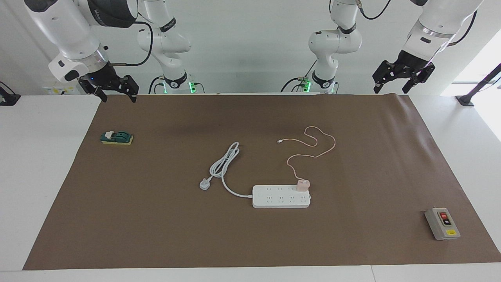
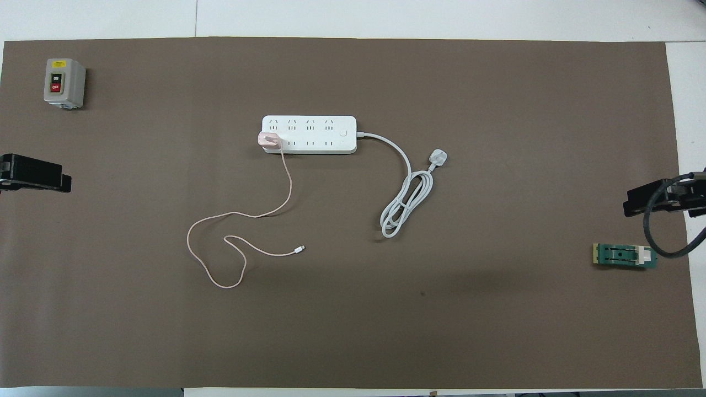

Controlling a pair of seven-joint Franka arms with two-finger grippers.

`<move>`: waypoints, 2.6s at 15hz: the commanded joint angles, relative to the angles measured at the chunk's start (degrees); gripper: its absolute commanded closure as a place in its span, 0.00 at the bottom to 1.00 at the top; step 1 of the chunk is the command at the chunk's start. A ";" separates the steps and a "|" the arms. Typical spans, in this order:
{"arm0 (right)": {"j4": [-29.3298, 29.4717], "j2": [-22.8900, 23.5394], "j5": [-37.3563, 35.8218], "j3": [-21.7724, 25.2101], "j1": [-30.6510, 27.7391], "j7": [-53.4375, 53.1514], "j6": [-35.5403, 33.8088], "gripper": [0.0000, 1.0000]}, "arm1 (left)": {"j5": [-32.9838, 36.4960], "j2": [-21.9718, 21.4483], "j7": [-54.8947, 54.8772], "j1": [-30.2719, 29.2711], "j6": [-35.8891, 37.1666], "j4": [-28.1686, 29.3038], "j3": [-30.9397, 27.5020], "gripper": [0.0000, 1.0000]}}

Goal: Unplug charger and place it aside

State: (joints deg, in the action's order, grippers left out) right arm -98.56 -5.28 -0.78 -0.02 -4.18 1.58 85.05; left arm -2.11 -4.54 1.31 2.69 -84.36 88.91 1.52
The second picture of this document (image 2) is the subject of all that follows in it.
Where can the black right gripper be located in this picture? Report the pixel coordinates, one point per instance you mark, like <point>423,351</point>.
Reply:
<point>692,199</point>

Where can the pink charger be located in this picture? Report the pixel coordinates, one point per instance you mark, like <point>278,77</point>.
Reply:
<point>269,140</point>

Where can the white power strip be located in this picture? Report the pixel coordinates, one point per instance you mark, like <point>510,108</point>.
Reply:
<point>317,134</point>

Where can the green circuit board fixture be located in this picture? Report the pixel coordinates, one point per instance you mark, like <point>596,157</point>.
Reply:
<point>620,256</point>

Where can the brown table mat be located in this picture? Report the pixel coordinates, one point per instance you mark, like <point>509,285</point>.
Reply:
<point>353,320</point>

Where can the grey on-off switch box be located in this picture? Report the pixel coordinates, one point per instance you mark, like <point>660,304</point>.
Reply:
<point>64,82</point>

